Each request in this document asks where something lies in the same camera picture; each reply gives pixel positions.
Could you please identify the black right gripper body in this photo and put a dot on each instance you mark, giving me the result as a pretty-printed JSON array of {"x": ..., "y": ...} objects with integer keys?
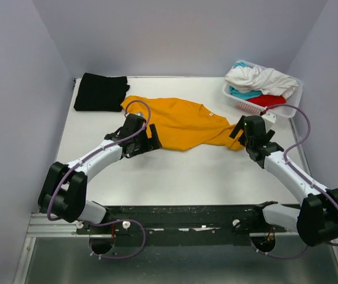
[{"x": 247, "y": 144}]

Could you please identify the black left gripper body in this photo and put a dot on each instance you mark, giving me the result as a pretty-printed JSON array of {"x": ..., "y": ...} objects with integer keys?
[{"x": 141, "y": 143}]

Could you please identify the yellow t shirt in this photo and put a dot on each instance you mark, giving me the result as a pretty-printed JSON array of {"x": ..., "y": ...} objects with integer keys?
[{"x": 182, "y": 125}]

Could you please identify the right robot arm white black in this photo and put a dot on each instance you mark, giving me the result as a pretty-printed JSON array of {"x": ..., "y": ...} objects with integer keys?
[{"x": 316, "y": 221}]

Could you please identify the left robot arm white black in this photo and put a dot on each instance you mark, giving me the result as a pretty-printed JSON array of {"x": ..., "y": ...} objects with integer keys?
[{"x": 63, "y": 195}]

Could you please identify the light blue t shirt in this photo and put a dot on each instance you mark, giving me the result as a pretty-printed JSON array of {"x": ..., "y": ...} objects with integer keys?
[{"x": 247, "y": 95}]

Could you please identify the red t shirt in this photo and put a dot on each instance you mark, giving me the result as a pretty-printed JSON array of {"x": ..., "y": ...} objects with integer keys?
[{"x": 268, "y": 100}]

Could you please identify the white crumpled t shirt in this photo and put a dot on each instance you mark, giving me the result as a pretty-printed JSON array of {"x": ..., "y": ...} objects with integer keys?
[{"x": 269, "y": 81}]

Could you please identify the folded black t shirt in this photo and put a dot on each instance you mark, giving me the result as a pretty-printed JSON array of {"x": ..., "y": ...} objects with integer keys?
[{"x": 98, "y": 93}]

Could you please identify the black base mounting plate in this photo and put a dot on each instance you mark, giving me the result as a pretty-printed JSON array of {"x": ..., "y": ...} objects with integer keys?
[{"x": 138, "y": 235}]

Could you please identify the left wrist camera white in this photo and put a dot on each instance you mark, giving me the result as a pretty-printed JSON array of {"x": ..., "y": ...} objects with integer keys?
[{"x": 140, "y": 114}]

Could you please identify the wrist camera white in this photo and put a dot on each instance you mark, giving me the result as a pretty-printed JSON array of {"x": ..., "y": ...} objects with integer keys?
[
  {"x": 140, "y": 114},
  {"x": 269, "y": 118}
]

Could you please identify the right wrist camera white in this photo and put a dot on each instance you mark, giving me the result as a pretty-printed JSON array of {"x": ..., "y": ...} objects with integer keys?
[{"x": 269, "y": 118}]

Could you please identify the aluminium frame rail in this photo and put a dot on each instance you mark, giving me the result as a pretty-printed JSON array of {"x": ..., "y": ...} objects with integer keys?
[{"x": 53, "y": 223}]

